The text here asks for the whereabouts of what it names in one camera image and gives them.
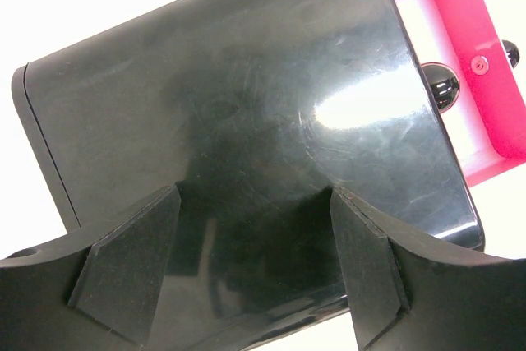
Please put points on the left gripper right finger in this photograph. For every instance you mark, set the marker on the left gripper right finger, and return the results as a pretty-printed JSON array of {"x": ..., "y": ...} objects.
[{"x": 407, "y": 290}]

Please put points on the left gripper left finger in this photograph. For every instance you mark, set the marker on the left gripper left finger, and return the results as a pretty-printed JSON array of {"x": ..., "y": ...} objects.
[{"x": 96, "y": 288}]

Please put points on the pink middle drawer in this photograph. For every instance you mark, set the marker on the pink middle drawer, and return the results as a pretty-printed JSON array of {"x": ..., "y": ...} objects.
[{"x": 486, "y": 121}]

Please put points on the pink top drawer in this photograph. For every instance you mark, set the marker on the pink top drawer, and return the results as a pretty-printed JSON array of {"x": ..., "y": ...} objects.
[{"x": 444, "y": 84}]

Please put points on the pink drawer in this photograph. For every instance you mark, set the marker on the pink drawer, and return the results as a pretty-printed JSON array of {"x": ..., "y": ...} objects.
[
  {"x": 444, "y": 84},
  {"x": 486, "y": 121}
]

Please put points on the black drawer cabinet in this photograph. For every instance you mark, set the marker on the black drawer cabinet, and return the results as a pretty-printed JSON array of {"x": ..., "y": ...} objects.
[{"x": 255, "y": 110}]

